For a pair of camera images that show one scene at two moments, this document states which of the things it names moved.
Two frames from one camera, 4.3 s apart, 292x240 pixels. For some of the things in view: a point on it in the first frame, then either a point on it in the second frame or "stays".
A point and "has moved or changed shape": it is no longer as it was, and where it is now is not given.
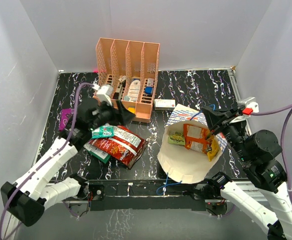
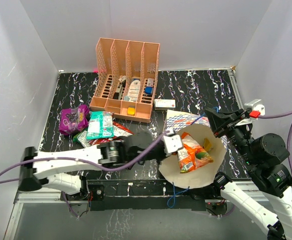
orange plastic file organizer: x=127 y=72 stays
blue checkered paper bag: x=177 y=162 has moved or changed shape
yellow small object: x=132 y=109 stays
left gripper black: x=121 y=116 to x=162 y=156
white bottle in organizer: x=134 y=90 stays
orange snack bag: x=196 y=138 to x=192 y=155
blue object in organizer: x=148 y=90 stays
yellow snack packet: x=214 y=147 to x=207 y=145
